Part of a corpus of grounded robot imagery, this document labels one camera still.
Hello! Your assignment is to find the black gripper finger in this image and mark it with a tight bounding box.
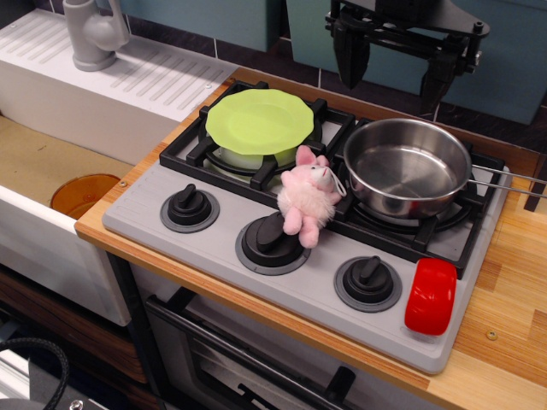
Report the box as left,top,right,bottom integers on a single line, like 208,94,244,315
332,20,370,89
421,44,467,114

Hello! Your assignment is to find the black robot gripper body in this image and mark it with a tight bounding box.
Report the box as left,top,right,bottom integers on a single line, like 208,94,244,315
326,1,490,73

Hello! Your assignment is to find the stainless steel pot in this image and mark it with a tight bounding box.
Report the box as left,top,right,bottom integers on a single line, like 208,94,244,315
343,119,525,220

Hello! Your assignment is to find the lime green plastic plate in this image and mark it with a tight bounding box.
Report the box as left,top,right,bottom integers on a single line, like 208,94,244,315
205,89,315,155

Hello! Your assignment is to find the pink plush toy animal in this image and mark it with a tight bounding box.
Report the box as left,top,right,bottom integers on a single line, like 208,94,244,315
277,145,347,249

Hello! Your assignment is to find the black burner grate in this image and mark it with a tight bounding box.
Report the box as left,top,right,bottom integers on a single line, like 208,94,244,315
159,80,508,281

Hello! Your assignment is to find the middle black stove knob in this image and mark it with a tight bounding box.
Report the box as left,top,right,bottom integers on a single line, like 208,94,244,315
235,212,311,276

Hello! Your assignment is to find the black stove knob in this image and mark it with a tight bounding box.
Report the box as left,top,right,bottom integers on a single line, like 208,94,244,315
334,255,403,313
235,212,311,276
160,184,221,234

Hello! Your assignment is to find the right black stove knob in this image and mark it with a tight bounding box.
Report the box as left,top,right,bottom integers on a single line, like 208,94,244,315
334,255,403,313

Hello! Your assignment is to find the grey toy stove top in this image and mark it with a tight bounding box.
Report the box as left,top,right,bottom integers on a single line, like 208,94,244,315
101,80,513,376

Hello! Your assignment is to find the left black stove knob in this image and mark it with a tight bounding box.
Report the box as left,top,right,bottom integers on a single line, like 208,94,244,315
160,184,221,234

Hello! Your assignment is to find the red plastic cup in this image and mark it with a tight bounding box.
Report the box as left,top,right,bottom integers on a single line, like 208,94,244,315
404,258,457,337

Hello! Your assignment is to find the grey toy faucet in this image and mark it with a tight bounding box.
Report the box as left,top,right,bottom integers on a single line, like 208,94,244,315
62,0,130,72

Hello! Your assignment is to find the white toy sink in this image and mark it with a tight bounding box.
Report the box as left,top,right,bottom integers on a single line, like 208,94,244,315
1,9,235,326

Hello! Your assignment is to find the orange translucent plastic bowl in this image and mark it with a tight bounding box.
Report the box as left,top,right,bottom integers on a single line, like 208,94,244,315
50,173,121,220

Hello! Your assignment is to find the toy oven door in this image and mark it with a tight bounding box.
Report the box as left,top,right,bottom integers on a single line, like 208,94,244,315
144,288,390,409

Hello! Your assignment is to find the black braided cable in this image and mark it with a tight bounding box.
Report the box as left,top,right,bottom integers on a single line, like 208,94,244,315
0,337,71,410

